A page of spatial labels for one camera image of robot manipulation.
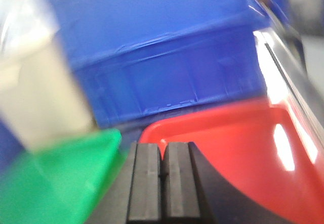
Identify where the upper stacked blue crate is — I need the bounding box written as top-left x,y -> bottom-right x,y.
48,0 -> 270,70

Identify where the cream plastic basket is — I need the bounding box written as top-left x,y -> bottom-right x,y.
1,34 -> 95,151

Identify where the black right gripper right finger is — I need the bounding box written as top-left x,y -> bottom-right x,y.
163,142 -> 289,223

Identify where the green plastic tray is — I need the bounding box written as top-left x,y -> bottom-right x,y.
1,129 -> 124,223

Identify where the red plastic tray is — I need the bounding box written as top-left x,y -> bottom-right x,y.
140,98 -> 323,223

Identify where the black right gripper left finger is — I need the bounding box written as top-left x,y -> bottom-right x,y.
86,143 -> 161,223

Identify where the stacked blue crate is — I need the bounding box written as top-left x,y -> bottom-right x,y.
48,0 -> 270,70
73,26 -> 266,128

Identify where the lower stacked blue crate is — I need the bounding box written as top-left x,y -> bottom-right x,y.
73,26 -> 266,128

